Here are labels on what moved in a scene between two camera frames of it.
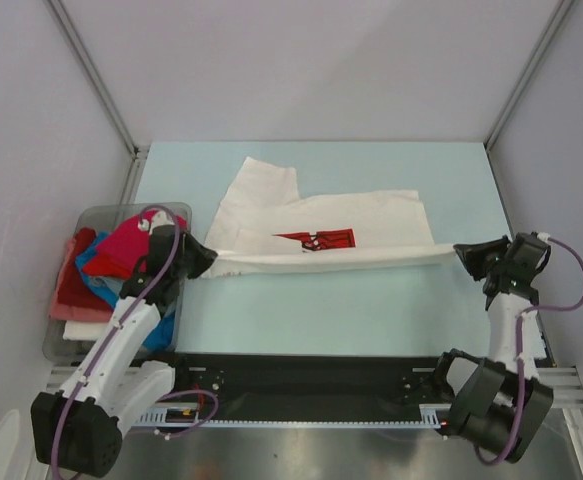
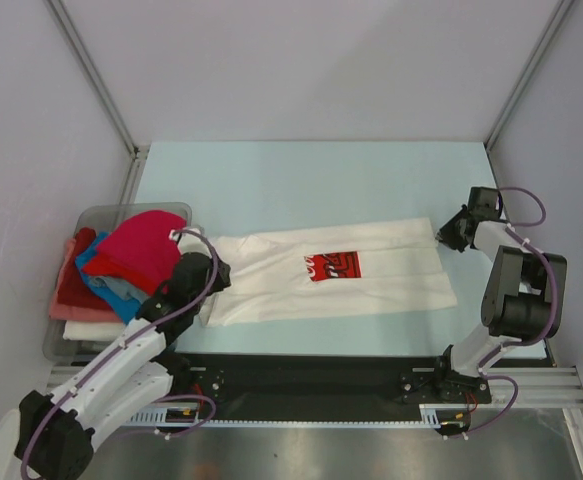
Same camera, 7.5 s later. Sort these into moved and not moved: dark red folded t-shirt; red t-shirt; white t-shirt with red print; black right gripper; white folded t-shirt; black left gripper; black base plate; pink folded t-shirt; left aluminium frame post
Moved: white t-shirt with red print; black right gripper; black left gripper
Not moved: black base plate; red t-shirt; pink folded t-shirt; left aluminium frame post; white folded t-shirt; dark red folded t-shirt
